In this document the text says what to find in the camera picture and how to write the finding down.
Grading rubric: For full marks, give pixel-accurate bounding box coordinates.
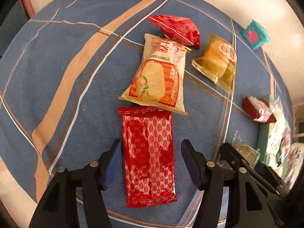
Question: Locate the clear green-print snack packet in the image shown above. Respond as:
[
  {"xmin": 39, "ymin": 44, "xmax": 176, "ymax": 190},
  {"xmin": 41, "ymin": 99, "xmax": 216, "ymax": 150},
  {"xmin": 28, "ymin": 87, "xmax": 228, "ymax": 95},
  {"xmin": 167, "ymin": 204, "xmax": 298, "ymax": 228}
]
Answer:
[{"xmin": 232, "ymin": 131, "xmax": 261, "ymax": 169}]

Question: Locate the dark red milk biscuit packet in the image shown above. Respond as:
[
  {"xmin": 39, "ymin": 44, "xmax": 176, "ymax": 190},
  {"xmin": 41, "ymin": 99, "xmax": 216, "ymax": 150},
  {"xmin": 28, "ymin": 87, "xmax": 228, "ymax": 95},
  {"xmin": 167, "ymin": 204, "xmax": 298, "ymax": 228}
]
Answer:
[{"xmin": 242, "ymin": 96, "xmax": 277, "ymax": 124}]

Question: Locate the red patterned snack packet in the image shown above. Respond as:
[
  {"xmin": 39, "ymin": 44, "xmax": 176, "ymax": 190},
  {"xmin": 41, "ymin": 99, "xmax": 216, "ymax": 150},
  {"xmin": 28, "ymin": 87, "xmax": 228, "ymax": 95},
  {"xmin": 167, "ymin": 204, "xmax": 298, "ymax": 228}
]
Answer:
[{"xmin": 118, "ymin": 106, "xmax": 177, "ymax": 208}]

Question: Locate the beige Swiss roll snack bag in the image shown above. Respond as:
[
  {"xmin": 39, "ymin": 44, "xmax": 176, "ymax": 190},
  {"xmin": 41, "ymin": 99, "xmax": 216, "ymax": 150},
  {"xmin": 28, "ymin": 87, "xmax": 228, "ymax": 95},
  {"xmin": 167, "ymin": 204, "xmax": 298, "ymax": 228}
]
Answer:
[{"xmin": 119, "ymin": 33, "xmax": 191, "ymax": 115}]

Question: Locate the green-rimmed snack tray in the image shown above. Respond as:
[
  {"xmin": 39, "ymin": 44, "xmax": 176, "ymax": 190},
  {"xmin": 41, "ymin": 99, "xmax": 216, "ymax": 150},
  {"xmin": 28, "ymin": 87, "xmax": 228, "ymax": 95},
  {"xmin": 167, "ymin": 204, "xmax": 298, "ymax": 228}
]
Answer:
[{"xmin": 257, "ymin": 95, "xmax": 303, "ymax": 189}]

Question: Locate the yellow cake snack packet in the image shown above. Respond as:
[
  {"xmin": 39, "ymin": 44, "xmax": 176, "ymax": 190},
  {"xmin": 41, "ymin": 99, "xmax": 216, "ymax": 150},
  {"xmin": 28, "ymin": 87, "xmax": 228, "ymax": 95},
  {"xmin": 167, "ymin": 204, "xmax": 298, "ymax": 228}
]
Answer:
[{"xmin": 191, "ymin": 33, "xmax": 237, "ymax": 95}]

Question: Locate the teal house-shaped toy box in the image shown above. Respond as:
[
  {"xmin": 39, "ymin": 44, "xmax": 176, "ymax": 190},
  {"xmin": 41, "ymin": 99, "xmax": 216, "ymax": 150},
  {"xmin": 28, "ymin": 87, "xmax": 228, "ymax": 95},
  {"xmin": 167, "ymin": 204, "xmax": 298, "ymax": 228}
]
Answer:
[{"xmin": 242, "ymin": 20, "xmax": 270, "ymax": 50}]

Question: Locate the red triangular snack packet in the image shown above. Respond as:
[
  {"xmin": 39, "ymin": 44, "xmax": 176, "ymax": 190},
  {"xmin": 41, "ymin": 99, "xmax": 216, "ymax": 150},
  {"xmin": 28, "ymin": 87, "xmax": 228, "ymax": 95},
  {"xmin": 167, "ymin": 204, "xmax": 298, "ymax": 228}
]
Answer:
[{"xmin": 148, "ymin": 15, "xmax": 200, "ymax": 49}]

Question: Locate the blue plaid tablecloth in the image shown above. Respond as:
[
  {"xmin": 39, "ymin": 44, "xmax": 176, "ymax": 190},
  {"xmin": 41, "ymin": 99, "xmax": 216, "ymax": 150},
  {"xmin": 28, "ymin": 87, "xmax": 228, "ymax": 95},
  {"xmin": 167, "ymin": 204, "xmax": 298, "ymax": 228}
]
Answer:
[{"xmin": 1, "ymin": 0, "xmax": 293, "ymax": 227}]

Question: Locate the pink chair back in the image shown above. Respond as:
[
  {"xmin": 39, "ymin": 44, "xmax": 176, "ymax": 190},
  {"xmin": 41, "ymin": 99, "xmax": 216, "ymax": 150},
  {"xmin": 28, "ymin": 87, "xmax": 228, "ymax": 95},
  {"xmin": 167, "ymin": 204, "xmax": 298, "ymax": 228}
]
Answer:
[{"xmin": 20, "ymin": 0, "xmax": 35, "ymax": 19}]

